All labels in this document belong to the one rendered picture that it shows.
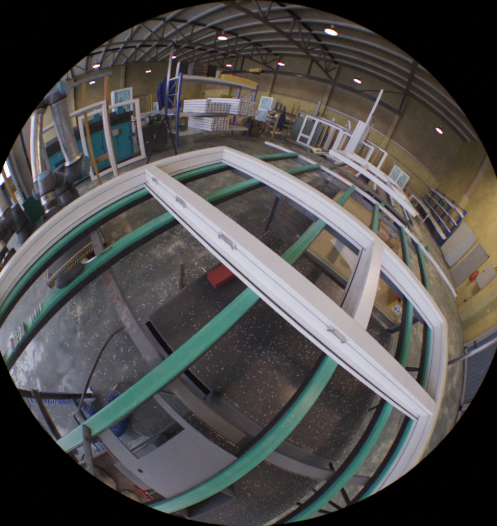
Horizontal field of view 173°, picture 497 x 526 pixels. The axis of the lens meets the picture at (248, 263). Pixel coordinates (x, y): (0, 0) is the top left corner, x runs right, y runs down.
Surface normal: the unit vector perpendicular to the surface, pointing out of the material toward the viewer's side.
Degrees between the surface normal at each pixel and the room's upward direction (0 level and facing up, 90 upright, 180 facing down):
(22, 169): 90
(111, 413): 0
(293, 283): 0
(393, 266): 90
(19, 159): 90
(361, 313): 0
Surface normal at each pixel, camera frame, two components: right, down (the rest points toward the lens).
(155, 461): 0.18, -0.58
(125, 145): 0.73, 0.62
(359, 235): -0.66, 0.53
